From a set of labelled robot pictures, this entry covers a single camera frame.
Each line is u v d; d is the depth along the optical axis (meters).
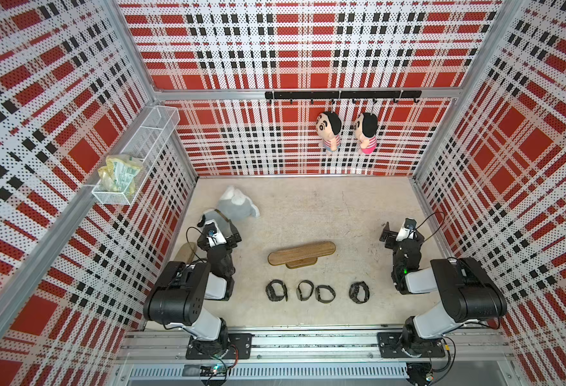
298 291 0.82
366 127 0.94
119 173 0.63
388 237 0.83
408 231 0.76
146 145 0.80
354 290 0.82
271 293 0.81
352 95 0.89
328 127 0.91
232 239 0.81
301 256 0.87
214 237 0.74
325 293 0.83
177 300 0.45
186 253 0.92
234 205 1.00
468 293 0.45
